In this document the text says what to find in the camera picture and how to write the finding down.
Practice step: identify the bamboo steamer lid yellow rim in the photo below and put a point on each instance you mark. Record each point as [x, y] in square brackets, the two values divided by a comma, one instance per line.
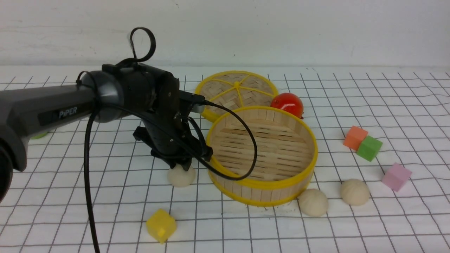
[237, 89]

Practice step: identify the white bun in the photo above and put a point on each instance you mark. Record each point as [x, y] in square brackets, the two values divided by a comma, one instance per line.
[179, 178]
[354, 192]
[313, 202]

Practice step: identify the green cube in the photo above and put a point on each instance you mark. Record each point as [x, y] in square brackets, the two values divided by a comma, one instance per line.
[369, 148]

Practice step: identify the bamboo steamer tray yellow rim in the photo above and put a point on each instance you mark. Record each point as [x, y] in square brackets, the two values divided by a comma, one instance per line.
[287, 153]

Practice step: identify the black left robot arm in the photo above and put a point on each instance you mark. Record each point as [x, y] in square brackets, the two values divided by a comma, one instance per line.
[137, 88]

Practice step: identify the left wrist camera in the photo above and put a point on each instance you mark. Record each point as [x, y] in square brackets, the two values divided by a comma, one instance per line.
[191, 102]

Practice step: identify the green apple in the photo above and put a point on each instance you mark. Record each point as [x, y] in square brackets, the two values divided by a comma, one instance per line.
[40, 135]

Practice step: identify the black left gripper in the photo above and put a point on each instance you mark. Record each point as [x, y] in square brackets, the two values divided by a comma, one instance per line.
[174, 138]

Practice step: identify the pink cube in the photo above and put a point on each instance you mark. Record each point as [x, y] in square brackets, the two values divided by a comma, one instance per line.
[396, 177]

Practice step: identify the red tomato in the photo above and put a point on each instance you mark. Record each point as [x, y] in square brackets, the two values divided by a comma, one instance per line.
[290, 103]

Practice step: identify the orange cube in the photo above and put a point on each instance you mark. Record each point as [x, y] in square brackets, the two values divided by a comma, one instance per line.
[354, 137]

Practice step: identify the yellow cube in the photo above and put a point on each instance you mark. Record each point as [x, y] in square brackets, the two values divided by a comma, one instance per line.
[161, 225]

